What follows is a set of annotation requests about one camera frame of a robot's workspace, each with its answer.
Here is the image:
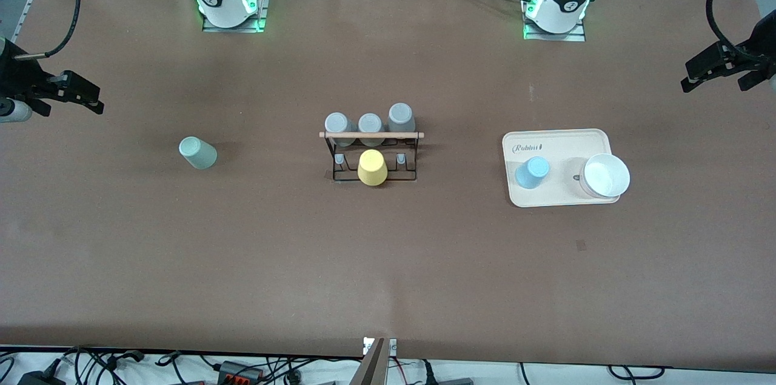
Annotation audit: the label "pale green cup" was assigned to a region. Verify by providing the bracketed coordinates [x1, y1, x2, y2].
[178, 136, 218, 170]

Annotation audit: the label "light blue cup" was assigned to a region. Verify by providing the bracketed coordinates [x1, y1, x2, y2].
[515, 156, 550, 190]

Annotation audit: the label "white bowl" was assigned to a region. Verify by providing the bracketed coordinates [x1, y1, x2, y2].
[579, 153, 631, 199]

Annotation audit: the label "cream plastic tray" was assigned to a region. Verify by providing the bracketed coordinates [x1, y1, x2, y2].
[502, 128, 622, 209]

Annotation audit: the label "grey cup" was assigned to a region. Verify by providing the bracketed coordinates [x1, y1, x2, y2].
[387, 102, 417, 134]
[324, 112, 358, 148]
[358, 113, 386, 147]

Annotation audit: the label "black power adapter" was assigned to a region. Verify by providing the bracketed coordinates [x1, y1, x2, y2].
[18, 370, 66, 385]

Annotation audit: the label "yellow cup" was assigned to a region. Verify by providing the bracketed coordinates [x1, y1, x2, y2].
[357, 149, 389, 187]

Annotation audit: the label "black power strip orange switches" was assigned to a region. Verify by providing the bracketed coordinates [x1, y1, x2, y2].
[215, 361, 264, 384]

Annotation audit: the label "perforated metal edge rail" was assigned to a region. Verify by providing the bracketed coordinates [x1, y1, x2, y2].
[11, 0, 44, 41]

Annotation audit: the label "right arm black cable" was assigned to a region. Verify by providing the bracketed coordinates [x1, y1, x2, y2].
[15, 0, 82, 60]

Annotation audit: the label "black floor cable loop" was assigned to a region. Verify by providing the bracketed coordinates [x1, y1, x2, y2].
[608, 364, 666, 381]

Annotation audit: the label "black wire cup rack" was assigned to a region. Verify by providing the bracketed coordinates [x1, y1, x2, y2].
[319, 130, 425, 182]

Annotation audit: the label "aluminium camera mount post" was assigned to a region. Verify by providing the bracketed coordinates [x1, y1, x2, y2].
[349, 336, 398, 385]

